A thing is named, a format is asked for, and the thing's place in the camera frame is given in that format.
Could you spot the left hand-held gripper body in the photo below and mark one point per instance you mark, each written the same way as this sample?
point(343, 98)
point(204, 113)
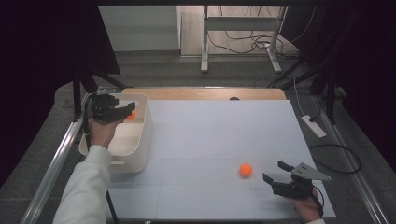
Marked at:
point(104, 110)

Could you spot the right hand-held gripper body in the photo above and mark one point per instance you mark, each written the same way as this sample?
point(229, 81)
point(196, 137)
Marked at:
point(294, 188)

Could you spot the orange ball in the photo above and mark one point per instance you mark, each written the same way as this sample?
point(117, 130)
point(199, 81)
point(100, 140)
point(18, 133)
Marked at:
point(246, 170)
point(132, 116)

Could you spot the white plastic bin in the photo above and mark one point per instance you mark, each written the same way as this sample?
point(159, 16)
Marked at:
point(137, 143)

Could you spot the person's left hand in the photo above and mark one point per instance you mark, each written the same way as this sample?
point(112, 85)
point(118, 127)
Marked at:
point(102, 133)

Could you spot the person's right hand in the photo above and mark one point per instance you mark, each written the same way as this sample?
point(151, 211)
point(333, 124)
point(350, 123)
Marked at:
point(306, 208)

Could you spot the black tripod stand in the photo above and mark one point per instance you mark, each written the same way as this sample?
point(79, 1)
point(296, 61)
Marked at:
point(77, 93)
point(330, 93)

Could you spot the white power strip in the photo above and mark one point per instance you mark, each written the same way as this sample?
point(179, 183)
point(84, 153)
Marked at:
point(313, 127)

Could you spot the white table mat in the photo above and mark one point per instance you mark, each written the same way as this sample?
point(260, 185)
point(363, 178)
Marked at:
point(211, 186)

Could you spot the dark curtain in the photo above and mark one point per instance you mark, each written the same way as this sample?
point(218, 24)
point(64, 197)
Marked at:
point(37, 77)
point(367, 77)

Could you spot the wooden table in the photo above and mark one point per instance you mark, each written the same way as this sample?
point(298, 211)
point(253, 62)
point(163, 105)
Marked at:
point(202, 93)

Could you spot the white cabinet panel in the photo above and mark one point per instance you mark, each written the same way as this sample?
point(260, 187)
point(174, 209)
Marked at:
point(140, 28)

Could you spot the white metal stand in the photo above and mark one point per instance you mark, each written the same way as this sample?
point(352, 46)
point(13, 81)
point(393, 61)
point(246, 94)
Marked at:
point(205, 46)

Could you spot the aluminium floor rail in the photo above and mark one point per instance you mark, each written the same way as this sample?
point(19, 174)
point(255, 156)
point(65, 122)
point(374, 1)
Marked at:
point(358, 177)
point(53, 171)

